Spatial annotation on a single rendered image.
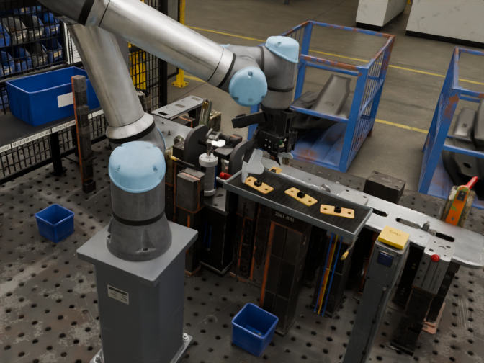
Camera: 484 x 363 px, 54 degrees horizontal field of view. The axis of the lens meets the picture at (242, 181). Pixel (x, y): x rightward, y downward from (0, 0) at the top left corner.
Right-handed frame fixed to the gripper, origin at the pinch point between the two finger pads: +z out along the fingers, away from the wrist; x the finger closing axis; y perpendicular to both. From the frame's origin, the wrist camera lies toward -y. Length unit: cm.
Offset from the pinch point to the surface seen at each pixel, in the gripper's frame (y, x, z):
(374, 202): 15, 44, 20
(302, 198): 11.9, 3.8, 3.6
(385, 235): 34.3, 6.6, 3.9
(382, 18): -334, 740, 96
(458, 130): -21, 250, 64
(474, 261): 50, 38, 20
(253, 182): -1.0, -1.0, 3.0
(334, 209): 20.9, 4.7, 2.9
